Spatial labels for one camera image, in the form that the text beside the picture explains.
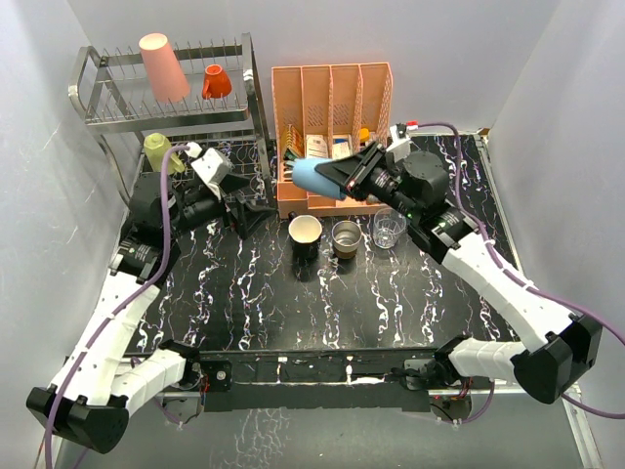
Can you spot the white barcode card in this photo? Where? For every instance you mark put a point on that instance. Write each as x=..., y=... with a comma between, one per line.
x=316, y=146

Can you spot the light green mug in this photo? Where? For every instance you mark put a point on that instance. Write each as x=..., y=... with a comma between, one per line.
x=155, y=146

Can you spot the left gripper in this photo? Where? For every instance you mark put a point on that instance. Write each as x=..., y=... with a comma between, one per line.
x=247, y=217

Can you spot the blue plastic cup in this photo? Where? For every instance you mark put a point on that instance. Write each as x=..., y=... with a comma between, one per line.
x=305, y=177

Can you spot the tall pink cup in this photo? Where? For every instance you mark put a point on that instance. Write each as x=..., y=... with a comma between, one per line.
x=164, y=73

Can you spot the black mug white inside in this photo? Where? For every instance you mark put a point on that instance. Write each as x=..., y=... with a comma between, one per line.
x=305, y=234

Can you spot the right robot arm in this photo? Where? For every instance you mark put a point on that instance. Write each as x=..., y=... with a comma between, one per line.
x=555, y=346

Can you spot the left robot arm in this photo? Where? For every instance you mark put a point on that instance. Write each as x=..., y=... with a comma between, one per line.
x=117, y=312

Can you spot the orange booklet stack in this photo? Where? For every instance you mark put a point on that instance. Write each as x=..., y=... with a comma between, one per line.
x=292, y=143

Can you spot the clear faceted glass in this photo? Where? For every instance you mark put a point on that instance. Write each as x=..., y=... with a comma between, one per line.
x=388, y=226

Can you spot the peach plastic desk organizer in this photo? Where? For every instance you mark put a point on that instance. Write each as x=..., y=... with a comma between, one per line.
x=335, y=101

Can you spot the aluminium rail frame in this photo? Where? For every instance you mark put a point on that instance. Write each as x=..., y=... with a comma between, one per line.
x=307, y=379

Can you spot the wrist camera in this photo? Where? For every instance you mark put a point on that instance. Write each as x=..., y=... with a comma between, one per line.
x=401, y=135
x=210, y=165

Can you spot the steel two-tier dish rack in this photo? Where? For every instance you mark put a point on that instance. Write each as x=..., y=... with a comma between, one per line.
x=111, y=94

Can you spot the yellow capped bottle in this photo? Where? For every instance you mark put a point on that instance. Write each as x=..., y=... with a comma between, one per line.
x=364, y=135

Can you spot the green white medicine box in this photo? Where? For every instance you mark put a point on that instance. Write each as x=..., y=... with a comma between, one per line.
x=341, y=148

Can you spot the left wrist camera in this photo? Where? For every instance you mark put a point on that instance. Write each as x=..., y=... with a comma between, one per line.
x=210, y=165

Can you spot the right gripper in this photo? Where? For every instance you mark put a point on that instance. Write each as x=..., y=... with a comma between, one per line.
x=353, y=174

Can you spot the cream and brown tumbler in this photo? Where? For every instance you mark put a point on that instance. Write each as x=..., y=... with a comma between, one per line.
x=346, y=236

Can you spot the orange ceramic mug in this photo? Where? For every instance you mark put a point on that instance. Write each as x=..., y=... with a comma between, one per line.
x=216, y=83

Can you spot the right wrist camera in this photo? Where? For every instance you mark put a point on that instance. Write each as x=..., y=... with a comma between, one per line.
x=401, y=135

